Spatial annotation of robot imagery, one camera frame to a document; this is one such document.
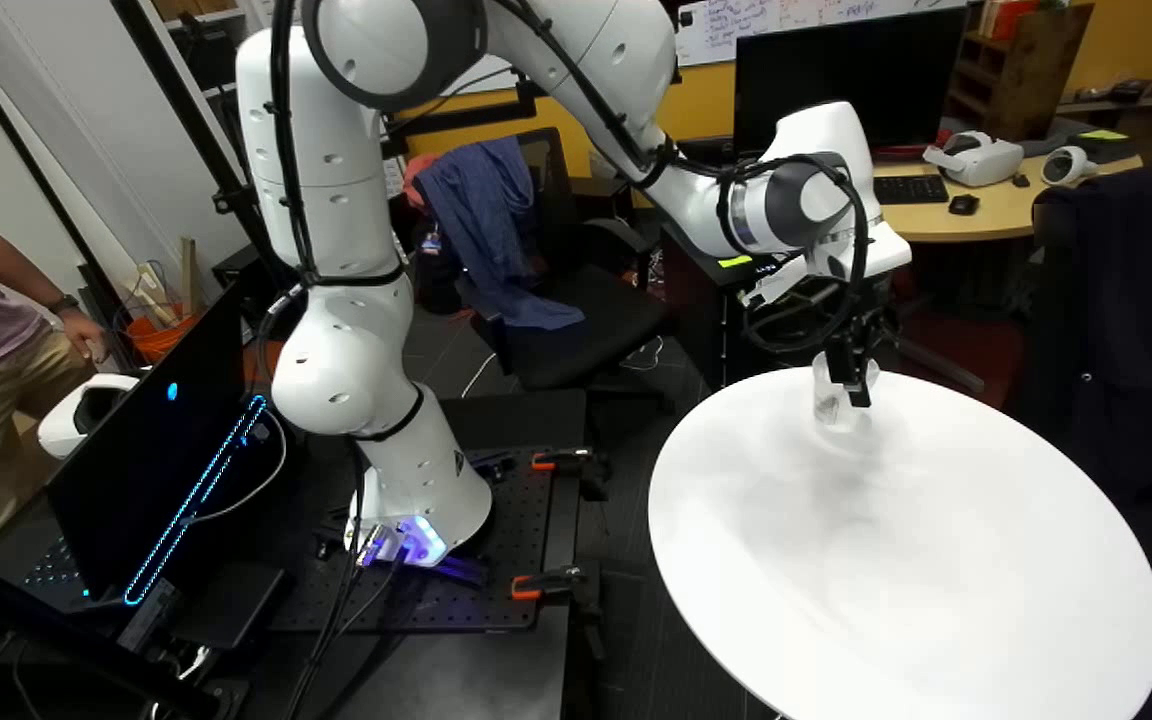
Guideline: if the black keyboard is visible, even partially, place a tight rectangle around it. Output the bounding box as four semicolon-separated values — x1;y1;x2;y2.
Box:
873;175;949;204

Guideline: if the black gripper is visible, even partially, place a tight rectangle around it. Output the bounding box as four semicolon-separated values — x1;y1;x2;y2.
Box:
824;314;883;410

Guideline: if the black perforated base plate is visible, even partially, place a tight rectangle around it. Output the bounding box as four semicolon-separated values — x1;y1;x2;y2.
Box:
271;474;570;635

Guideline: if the black computer monitor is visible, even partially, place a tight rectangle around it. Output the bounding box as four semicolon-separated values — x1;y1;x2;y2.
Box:
733;8;966;150

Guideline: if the white VR headset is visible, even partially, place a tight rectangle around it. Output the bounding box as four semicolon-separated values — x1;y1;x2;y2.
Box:
923;127;1022;189

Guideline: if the black laptop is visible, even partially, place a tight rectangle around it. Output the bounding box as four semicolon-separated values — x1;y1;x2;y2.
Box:
0;295;289;611

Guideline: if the round white table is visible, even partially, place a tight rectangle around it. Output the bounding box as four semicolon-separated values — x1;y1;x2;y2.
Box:
649;370;1152;720

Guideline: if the wooden desk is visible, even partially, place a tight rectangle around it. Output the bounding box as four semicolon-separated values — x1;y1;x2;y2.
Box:
867;154;1146;250

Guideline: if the dark office chair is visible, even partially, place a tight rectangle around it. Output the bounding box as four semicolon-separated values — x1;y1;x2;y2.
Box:
1014;170;1152;508

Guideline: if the blue cloth on chair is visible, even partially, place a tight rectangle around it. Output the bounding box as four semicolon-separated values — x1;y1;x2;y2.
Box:
415;142;582;333

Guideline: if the orange black clamp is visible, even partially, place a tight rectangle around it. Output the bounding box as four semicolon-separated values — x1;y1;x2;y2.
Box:
509;565;608;661
472;443;612;499

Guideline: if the black office chair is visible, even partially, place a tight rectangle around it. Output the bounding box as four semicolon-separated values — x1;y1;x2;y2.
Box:
404;127;664;390

